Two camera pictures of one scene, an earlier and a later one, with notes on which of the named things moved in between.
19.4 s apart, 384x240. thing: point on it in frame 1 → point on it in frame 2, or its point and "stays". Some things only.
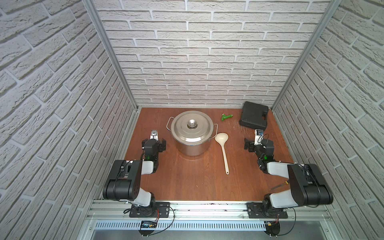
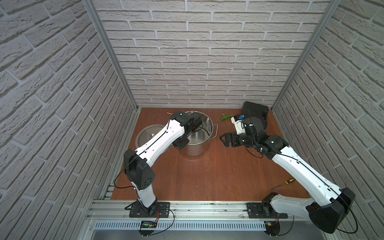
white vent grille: [135, 225] stays
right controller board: [272, 228] stays
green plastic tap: [224, 117] stays
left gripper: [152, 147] → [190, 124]
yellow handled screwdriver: [286, 182] stays
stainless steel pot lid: [192, 127] → [147, 133]
